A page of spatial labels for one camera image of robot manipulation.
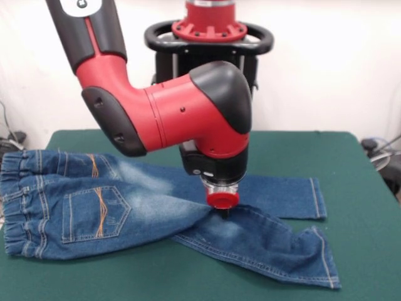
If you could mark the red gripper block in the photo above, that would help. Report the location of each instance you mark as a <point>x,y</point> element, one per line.
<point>223,200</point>

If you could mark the blue denim jeans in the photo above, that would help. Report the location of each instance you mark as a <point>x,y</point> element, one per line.
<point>141,203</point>

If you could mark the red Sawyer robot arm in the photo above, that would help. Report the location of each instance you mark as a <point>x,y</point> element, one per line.
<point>175,116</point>

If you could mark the dark green table cloth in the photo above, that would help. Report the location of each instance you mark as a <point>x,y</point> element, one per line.
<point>188,282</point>

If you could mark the black office chair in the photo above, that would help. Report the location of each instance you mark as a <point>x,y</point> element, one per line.
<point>393,175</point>

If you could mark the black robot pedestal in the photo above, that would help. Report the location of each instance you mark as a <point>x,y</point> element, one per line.
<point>260,40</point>

